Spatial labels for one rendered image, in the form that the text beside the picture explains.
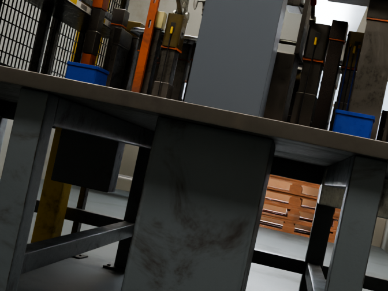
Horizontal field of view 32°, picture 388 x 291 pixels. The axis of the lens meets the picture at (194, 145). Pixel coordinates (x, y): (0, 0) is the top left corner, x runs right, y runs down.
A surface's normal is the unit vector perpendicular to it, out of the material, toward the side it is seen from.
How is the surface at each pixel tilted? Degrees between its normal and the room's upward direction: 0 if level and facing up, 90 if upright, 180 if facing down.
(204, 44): 90
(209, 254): 90
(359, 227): 90
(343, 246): 90
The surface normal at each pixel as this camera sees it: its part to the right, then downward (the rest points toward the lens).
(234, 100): -0.14, -0.05
